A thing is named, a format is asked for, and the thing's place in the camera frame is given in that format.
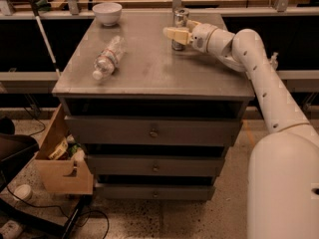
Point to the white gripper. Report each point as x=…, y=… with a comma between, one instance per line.
x=200, y=37

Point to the silver redbull can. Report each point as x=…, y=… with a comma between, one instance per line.
x=179, y=20

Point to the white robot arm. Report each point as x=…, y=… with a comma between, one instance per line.
x=283, y=169

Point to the white ceramic bowl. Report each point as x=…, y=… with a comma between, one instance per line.
x=108, y=13

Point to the clear plastic water bottle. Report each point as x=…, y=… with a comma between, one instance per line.
x=109, y=59

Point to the hand sanitizer pump bottle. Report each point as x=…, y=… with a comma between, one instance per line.
x=273, y=60

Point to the grey drawer cabinet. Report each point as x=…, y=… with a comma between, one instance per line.
x=153, y=81

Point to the top grey drawer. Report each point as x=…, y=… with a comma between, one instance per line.
x=144, y=131

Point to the grey drawer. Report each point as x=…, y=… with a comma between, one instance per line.
x=144, y=131
x=154, y=165
x=155, y=192

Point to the middle grey drawer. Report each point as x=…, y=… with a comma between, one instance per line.
x=154, y=165

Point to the white stick pole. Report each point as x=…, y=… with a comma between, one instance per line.
x=45, y=38

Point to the bottom grey drawer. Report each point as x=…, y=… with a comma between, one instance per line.
x=155, y=192

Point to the wooden crate box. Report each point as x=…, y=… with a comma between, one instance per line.
x=61, y=173

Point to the black chair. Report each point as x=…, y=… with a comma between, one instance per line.
x=16, y=151

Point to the white round lid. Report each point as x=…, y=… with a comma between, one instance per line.
x=23, y=192

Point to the white power strip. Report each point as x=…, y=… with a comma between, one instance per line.
x=11, y=230

